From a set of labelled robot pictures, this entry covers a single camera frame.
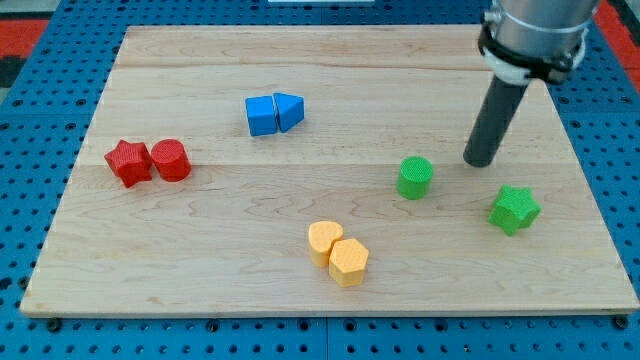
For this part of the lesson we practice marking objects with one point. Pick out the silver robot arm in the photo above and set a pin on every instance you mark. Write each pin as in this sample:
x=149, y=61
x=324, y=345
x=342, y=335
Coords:
x=523, y=40

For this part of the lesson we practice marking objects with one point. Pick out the red star block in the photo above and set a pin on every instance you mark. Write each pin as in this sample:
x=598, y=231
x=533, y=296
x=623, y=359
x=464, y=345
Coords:
x=130, y=162

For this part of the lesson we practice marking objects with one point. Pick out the green star block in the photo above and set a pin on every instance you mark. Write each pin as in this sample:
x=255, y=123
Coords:
x=513, y=209

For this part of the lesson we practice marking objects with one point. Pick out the light wooden board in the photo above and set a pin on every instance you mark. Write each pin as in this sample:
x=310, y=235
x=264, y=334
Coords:
x=230, y=240

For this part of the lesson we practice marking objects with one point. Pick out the yellow heart block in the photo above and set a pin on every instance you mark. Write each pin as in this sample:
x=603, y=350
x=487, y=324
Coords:
x=322, y=235

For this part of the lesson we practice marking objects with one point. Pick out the blue triangle block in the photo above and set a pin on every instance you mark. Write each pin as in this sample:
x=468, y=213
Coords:
x=290, y=110

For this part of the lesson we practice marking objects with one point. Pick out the yellow hexagon block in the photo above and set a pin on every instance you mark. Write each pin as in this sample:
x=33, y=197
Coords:
x=348, y=262

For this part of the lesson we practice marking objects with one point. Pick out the blue cube block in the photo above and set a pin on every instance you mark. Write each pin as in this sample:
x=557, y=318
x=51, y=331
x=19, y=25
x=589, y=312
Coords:
x=261, y=116

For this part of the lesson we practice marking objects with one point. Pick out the green cylinder block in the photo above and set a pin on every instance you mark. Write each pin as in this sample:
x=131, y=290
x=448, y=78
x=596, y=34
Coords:
x=414, y=177

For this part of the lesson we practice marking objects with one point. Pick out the red cylinder block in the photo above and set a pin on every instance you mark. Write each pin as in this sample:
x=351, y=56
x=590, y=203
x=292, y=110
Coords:
x=170, y=159

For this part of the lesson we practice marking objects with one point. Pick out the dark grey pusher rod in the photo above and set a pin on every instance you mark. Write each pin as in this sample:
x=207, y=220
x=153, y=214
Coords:
x=499, y=106

